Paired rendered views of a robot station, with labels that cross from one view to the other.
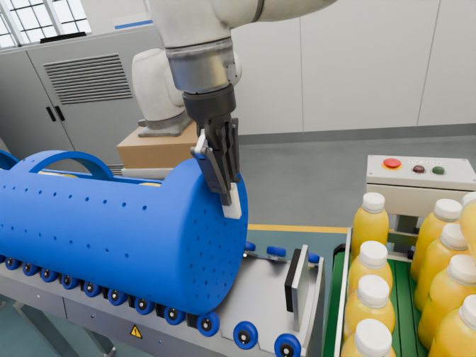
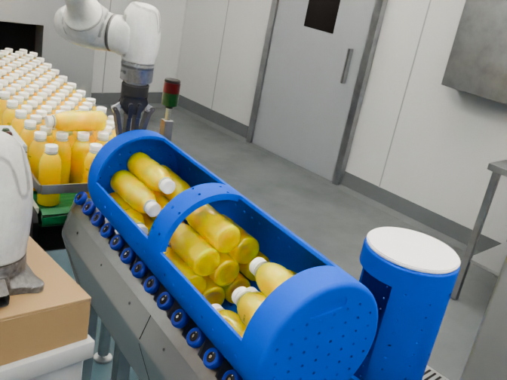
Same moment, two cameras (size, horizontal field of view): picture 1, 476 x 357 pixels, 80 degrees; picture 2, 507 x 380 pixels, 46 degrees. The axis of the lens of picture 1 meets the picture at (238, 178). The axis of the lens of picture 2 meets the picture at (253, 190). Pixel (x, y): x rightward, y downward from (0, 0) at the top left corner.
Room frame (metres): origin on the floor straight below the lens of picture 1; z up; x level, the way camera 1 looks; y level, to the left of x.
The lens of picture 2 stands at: (1.73, 1.07, 1.73)
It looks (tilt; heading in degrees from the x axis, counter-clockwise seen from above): 21 degrees down; 205
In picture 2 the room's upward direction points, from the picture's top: 11 degrees clockwise
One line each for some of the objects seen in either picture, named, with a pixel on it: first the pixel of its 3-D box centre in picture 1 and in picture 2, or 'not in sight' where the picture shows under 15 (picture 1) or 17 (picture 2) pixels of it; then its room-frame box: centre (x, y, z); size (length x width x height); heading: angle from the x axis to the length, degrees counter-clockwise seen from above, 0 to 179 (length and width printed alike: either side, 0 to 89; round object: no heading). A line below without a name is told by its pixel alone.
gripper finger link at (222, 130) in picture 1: (217, 160); (135, 121); (0.41, 0.03, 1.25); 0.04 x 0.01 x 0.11; 63
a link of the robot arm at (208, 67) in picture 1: (202, 66); (136, 72); (0.42, 0.02, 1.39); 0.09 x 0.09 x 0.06
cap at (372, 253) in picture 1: (373, 251); (96, 145); (0.31, -0.19, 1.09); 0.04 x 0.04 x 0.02
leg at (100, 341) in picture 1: (85, 317); not in sight; (0.88, 0.83, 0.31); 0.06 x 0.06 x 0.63; 63
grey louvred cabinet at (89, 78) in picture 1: (88, 127); not in sight; (2.60, 1.29, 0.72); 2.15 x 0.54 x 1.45; 72
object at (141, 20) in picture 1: (133, 21); not in sight; (2.33, 0.54, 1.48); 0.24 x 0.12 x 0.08; 80
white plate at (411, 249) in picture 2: not in sight; (413, 249); (0.05, 0.81, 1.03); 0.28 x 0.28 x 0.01
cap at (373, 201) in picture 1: (373, 200); (51, 146); (0.44, -0.26, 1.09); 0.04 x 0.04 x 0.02
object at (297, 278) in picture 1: (297, 286); not in sight; (0.35, -0.08, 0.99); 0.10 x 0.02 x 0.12; 153
